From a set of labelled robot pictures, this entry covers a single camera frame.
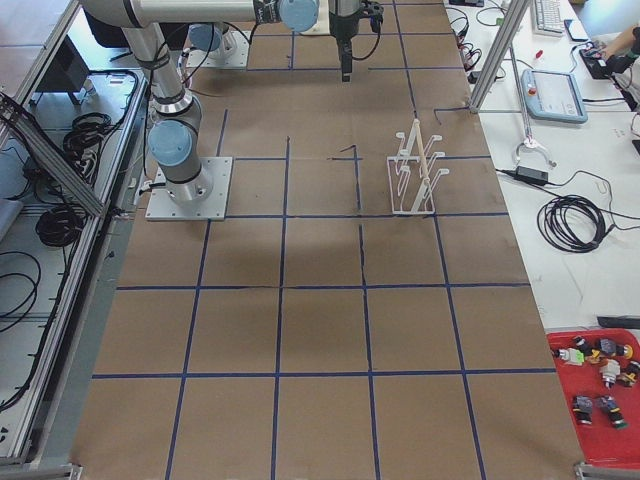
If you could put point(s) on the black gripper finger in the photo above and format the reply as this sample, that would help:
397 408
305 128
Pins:
346 59

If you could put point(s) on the blue teach pendant tablet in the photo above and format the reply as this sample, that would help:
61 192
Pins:
554 96

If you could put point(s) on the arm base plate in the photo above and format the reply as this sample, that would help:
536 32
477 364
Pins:
232 54
204 198

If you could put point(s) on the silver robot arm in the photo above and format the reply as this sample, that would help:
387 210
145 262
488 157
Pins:
173 139

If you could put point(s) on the black power adapter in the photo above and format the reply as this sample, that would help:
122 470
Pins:
531 176

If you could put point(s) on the metal reacher grabber tool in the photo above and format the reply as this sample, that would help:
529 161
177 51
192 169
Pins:
529 144

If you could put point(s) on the red parts tray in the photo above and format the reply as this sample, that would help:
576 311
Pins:
599 375

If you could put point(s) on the white keyboard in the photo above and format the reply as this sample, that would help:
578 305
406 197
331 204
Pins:
546 18

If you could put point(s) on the aluminium frame post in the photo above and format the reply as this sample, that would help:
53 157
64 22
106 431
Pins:
496 53

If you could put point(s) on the white wire cup rack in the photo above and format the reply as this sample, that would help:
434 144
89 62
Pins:
412 173

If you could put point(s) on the smartphone on table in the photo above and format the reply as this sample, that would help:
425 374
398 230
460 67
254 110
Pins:
575 30

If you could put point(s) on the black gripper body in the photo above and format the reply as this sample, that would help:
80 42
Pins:
344 22

